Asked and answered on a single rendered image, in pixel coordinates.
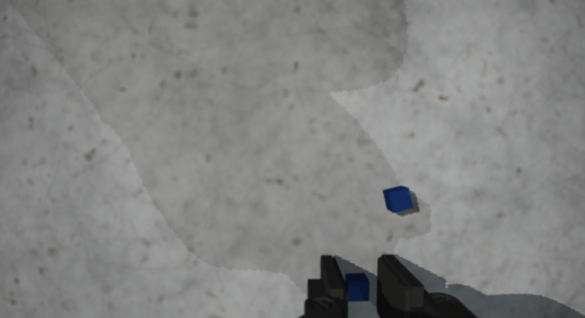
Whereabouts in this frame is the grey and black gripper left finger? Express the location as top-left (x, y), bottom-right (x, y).
top-left (298, 255), bottom-right (348, 318)

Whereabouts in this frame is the small blue cube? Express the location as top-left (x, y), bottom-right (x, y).
top-left (346, 273), bottom-right (369, 302)
top-left (383, 185), bottom-right (413, 213)

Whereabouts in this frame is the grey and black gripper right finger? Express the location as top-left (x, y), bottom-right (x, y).
top-left (377, 254), bottom-right (477, 318)

